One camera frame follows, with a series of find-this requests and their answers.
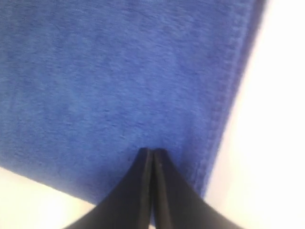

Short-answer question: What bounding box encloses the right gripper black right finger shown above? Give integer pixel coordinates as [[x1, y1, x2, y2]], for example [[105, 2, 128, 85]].
[[153, 149, 240, 229]]

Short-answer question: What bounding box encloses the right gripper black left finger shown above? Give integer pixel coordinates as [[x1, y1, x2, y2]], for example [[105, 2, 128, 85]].
[[67, 148, 153, 229]]

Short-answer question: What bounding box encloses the blue microfibre towel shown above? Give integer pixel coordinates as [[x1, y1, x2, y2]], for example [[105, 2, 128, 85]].
[[0, 0, 265, 203]]

